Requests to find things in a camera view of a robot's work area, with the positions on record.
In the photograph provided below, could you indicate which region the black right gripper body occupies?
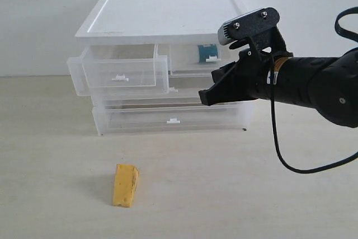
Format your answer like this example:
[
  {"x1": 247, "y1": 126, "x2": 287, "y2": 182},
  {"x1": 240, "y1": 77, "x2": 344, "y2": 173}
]
[{"x1": 235, "y1": 49, "x2": 293, "y2": 100}]

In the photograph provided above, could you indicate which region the white bottle blue label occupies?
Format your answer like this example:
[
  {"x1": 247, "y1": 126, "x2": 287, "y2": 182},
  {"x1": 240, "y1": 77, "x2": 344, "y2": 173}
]
[{"x1": 197, "y1": 44, "x2": 219, "y2": 64}]

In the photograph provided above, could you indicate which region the yellow cheese wedge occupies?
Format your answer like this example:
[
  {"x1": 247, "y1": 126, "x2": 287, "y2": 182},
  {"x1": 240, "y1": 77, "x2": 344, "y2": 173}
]
[{"x1": 112, "y1": 164, "x2": 139, "y2": 208}]

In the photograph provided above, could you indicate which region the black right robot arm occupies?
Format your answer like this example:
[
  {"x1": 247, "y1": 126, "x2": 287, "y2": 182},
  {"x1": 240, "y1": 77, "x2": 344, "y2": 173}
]
[{"x1": 199, "y1": 49, "x2": 357, "y2": 128}]

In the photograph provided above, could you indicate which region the white plastic drawer cabinet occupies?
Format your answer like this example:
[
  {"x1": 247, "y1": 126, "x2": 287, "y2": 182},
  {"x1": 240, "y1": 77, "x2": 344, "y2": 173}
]
[{"x1": 75, "y1": 0, "x2": 252, "y2": 130}]

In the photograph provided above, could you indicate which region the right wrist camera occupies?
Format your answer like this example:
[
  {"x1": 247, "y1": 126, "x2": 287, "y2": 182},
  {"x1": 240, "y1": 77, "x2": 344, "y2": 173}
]
[{"x1": 218, "y1": 7, "x2": 280, "y2": 45}]

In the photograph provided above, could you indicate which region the right black cable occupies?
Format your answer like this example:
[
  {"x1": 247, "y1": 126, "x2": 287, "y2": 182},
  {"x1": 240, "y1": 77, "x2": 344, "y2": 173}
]
[{"x1": 268, "y1": 6, "x2": 358, "y2": 174}]

